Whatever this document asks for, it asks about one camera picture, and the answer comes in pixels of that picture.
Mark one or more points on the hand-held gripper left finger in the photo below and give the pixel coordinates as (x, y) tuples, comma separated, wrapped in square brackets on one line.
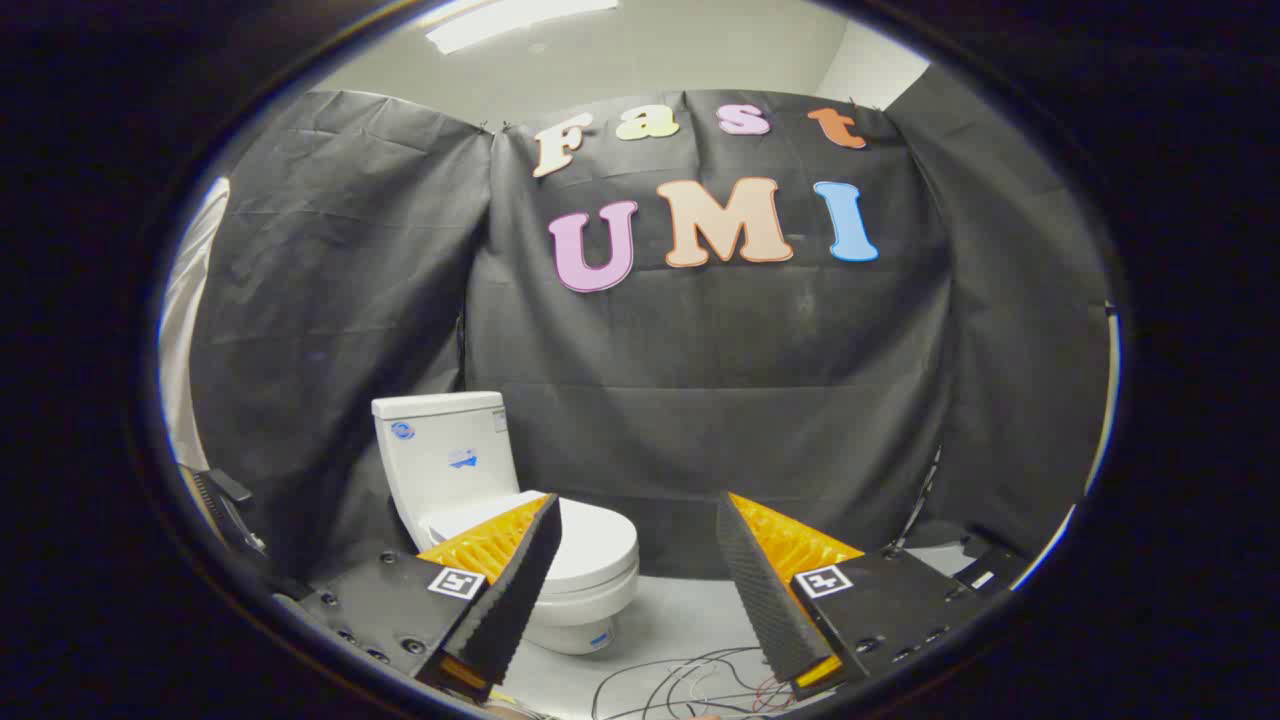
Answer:
[(515, 600)]

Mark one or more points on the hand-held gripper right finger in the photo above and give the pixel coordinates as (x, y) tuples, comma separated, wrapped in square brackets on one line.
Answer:
[(760, 590)]

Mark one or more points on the black box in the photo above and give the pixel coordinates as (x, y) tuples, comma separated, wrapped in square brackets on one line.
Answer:
[(990, 570)]

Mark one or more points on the white toilet lid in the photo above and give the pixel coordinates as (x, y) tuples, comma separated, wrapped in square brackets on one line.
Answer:
[(592, 540)]

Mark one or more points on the black backdrop cloth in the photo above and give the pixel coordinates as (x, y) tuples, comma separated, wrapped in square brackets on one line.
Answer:
[(700, 380)]

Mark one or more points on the white ceramic toilet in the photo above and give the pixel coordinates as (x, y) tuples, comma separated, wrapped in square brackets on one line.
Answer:
[(445, 450)]

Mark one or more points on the black device with keys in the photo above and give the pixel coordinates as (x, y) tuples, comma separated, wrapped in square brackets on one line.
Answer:
[(225, 505)]

